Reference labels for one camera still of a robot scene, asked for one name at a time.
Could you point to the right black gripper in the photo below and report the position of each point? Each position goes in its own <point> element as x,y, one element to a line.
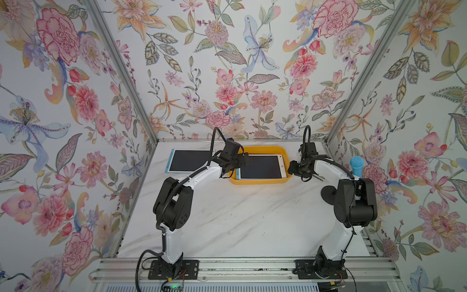
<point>292,169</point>

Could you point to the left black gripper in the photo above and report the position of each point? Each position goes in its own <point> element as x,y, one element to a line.
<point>241,161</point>

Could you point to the blue-edged writing tablet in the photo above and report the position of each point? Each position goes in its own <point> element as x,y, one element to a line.
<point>186,160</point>
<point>262,167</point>

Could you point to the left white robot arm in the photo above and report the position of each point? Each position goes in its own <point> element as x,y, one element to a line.
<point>174,203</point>

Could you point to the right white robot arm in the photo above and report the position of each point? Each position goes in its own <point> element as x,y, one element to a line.
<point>353,200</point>

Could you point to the yellow storage box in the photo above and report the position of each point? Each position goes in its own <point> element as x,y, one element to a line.
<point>268,150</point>

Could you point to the blue microphone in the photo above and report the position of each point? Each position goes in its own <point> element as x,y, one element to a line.
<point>357,164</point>

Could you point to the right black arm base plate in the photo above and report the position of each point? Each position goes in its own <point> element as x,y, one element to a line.
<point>323,270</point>

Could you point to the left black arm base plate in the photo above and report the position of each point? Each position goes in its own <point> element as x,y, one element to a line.
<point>184,269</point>

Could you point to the aluminium front rail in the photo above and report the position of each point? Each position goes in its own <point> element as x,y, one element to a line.
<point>249,269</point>

